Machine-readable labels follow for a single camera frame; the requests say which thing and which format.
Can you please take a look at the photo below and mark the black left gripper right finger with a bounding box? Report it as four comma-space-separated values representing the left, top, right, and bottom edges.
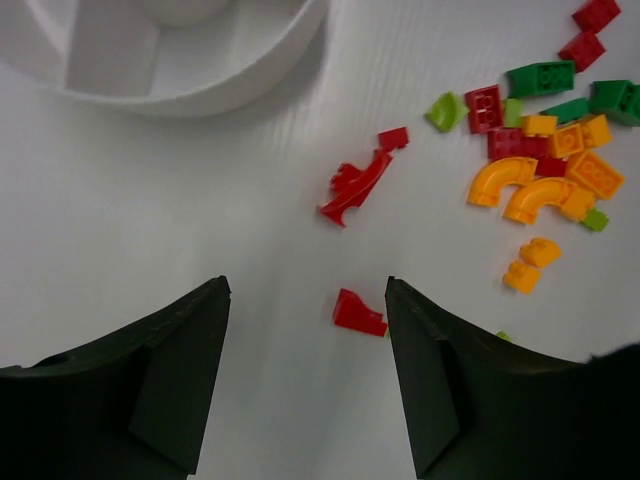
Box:
385, 277, 639, 479

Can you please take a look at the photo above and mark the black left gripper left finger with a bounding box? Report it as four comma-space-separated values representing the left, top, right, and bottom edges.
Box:
1, 276, 231, 479

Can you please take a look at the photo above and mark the red sloped lego piece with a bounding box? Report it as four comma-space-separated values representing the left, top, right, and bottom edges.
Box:
332, 288, 388, 337

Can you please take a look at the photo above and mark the yellow long lego brick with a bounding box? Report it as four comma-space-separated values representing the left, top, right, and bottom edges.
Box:
566, 150, 625, 200

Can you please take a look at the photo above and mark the small red lego brick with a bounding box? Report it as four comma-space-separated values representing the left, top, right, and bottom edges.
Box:
377, 127, 409, 151

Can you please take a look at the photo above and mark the light green small lego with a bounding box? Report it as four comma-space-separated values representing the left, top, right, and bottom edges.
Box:
424, 92, 469, 133

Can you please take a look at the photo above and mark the dark green lego brick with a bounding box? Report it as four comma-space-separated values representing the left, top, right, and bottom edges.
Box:
506, 60, 576, 98

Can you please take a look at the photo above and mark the white divided round container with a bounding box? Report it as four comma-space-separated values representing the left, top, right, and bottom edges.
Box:
1, 1, 329, 118

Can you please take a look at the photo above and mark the red lego pair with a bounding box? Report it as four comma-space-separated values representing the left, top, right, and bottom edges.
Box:
558, 0, 621, 73

